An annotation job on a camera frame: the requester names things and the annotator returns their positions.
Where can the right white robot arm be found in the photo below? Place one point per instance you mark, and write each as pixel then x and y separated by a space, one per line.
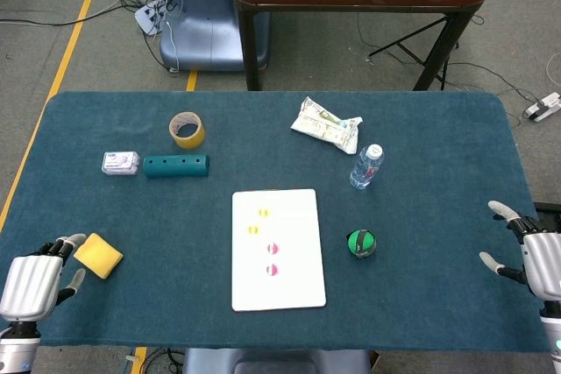
pixel 552 339

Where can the small white purple box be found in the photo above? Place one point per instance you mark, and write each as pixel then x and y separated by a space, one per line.
pixel 120 164

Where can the white power strip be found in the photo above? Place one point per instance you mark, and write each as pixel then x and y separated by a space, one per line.
pixel 543 107
pixel 146 17

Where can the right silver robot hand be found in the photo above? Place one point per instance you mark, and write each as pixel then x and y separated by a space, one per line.
pixel 543 260

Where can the black equipment case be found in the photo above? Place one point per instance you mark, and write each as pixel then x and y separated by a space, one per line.
pixel 548 207

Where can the yellow sponge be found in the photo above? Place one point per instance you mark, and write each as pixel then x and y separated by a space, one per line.
pixel 98 256

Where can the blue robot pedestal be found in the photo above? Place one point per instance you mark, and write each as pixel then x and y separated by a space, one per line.
pixel 197 19

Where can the orange token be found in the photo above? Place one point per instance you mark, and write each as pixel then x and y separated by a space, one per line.
pixel 263 212
pixel 253 229

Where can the pink token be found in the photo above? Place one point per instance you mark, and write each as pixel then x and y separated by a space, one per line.
pixel 272 248
pixel 272 270

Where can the teal cylinder block with holes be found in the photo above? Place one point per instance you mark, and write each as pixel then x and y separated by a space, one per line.
pixel 176 166

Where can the blue felt table cover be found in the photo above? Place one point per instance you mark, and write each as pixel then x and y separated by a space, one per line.
pixel 131 199

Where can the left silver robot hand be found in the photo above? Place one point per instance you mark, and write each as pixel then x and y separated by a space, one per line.
pixel 30 286

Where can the white magnetic board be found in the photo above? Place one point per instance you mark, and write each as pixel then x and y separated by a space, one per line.
pixel 298 225

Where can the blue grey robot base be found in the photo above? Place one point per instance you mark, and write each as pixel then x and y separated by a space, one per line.
pixel 276 363

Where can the white snack bag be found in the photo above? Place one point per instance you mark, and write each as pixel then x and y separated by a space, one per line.
pixel 326 124

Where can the yellow tape roll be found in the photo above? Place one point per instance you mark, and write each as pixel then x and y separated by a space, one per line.
pixel 189 139

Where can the clear water bottle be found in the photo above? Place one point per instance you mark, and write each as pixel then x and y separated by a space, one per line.
pixel 366 167

